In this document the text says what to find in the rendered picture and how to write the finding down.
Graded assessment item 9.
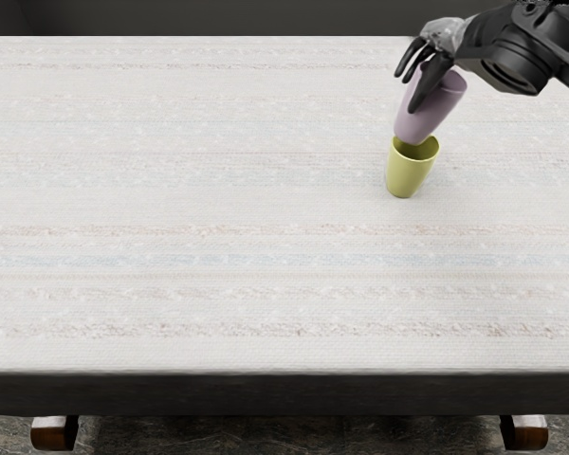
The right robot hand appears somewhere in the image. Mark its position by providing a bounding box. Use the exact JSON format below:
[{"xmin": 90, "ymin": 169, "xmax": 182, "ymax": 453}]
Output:
[{"xmin": 394, "ymin": 16, "xmax": 469, "ymax": 115}]

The yellow-green plastic cup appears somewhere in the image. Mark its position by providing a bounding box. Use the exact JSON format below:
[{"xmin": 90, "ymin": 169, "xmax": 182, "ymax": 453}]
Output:
[{"xmin": 385, "ymin": 134, "xmax": 442, "ymax": 200}]

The lilac plastic cup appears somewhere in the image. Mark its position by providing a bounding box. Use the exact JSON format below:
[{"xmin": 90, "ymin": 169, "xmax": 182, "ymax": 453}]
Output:
[{"xmin": 393, "ymin": 60, "xmax": 468, "ymax": 146}]

